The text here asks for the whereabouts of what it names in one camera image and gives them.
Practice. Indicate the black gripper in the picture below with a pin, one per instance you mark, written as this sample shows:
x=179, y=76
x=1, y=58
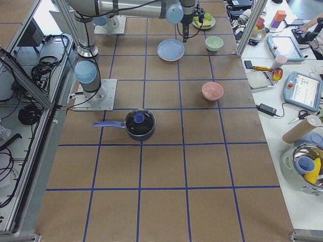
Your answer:
x=186, y=19

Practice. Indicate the blue plate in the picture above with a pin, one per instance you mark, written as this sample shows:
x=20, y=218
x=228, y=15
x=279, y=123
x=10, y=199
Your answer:
x=170, y=47

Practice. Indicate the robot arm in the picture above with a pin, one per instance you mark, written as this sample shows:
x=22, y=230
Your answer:
x=85, y=11

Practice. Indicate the person's hand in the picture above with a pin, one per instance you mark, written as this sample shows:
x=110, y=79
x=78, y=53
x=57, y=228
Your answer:
x=304, y=29

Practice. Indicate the bread slice on plate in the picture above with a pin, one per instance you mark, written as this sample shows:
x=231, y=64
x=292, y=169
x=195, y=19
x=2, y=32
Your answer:
x=205, y=24

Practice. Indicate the green bowl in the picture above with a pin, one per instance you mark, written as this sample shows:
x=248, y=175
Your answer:
x=214, y=43

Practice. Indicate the green lettuce leaf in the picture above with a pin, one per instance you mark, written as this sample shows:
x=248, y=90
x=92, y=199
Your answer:
x=208, y=16

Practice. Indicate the green plate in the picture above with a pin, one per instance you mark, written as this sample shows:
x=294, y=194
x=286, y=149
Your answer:
x=213, y=22

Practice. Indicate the cream white plate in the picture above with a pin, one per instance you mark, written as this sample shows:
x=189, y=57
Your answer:
x=170, y=58

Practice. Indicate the pink bowl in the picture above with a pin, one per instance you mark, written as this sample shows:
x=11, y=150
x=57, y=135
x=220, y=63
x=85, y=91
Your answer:
x=212, y=91

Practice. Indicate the beige bowl with fruit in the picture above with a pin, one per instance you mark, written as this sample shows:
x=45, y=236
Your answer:
x=259, y=30

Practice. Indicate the kitchen scale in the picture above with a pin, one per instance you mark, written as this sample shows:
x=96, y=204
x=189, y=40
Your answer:
x=260, y=81

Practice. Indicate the blue teach pendant tablet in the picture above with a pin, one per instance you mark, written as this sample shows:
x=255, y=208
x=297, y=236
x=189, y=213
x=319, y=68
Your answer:
x=285, y=45

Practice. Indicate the pink cup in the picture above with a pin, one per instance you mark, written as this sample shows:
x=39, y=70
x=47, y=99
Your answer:
x=279, y=61

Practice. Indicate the dark blue pot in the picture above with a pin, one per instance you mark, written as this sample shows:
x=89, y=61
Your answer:
x=139, y=124

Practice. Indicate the black power adapter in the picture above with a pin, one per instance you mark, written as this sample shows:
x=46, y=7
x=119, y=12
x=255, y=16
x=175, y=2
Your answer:
x=266, y=109

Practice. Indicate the scissors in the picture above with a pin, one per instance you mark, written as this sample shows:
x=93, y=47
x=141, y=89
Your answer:
x=302, y=114

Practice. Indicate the cardboard tube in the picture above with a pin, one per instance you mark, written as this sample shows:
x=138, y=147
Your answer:
x=301, y=129

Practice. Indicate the steel bowl with corn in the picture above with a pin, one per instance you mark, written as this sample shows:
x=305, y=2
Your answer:
x=301, y=167

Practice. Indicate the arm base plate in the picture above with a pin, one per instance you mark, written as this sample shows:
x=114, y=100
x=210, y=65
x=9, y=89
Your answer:
x=103, y=100
x=109, y=26

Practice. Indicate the aluminium frame post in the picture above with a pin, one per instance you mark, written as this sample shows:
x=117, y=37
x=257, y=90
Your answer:
x=255, y=14

